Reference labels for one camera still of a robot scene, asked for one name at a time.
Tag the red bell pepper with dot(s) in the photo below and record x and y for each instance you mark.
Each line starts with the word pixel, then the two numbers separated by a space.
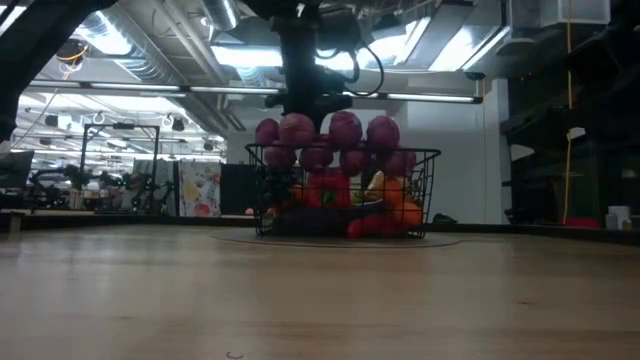
pixel 330 185

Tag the orange mandarin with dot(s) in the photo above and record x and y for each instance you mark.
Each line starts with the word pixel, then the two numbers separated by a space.
pixel 409 215
pixel 395 192

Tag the long red pepper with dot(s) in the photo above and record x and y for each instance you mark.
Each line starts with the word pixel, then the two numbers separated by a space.
pixel 372 226

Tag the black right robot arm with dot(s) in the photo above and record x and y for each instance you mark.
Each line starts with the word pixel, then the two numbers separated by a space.
pixel 625 50

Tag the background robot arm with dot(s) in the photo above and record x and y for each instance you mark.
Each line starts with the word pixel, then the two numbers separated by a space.
pixel 140 187
pixel 45 182

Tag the dark partition panel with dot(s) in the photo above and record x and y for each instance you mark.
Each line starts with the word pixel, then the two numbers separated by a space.
pixel 237 190

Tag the long ceiling light strip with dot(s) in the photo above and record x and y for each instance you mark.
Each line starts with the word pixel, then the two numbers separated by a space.
pixel 150 87
pixel 430 97

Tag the round grey placemat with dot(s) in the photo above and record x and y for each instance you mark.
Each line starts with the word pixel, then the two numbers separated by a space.
pixel 320 242

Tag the colourful poster board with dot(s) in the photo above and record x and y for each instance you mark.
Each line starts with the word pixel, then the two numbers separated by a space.
pixel 200 190

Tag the small dark object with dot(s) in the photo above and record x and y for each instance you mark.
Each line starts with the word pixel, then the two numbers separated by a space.
pixel 444 219

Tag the dark shelving rack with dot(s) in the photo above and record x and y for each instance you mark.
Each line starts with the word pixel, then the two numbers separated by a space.
pixel 540 175

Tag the round dark ceiling fixture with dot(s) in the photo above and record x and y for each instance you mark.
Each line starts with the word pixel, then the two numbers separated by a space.
pixel 71 50

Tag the small red object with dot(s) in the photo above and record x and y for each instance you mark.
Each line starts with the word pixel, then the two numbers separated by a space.
pixel 582 222

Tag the dark computer monitor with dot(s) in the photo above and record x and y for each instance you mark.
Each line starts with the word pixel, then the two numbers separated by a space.
pixel 15 170

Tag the white container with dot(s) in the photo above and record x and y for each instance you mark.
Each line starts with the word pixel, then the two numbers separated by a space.
pixel 620 216

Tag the small silver ceiling duct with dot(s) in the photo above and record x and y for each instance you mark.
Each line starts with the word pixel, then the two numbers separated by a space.
pixel 222 15

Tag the large ribbed ceiling duct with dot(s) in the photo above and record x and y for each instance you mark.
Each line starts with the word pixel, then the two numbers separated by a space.
pixel 145 65

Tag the small dark wall fixture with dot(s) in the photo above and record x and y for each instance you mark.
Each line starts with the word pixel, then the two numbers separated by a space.
pixel 475 75

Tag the black metal frame stand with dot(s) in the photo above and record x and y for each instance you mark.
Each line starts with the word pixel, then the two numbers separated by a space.
pixel 120 127

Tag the black table frame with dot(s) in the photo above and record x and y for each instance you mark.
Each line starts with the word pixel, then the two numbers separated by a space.
pixel 100 220

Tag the white box ceiling duct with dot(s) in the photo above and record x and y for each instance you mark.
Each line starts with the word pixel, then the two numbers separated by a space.
pixel 575 12

